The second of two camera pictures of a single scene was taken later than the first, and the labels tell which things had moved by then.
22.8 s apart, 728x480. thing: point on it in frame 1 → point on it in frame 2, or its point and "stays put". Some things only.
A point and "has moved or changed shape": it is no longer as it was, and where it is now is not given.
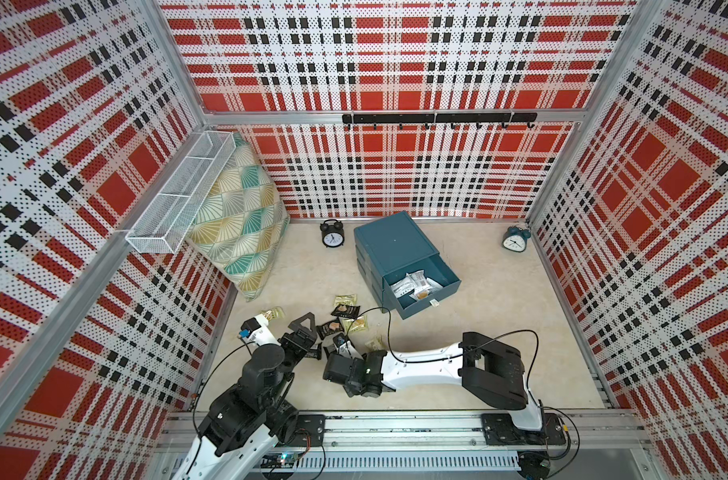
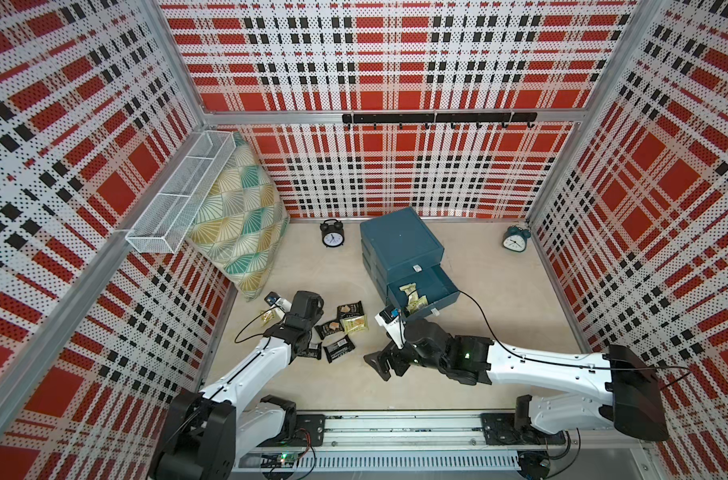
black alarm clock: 333,233 stays put
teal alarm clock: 515,239 stays put
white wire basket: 163,225 stays put
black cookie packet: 332,326 stays put
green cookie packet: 376,344 → 414,302
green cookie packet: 273,313 stays put
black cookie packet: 348,311 stays put
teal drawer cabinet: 401,266 has moved or changed shape
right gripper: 349,390 → 392,352
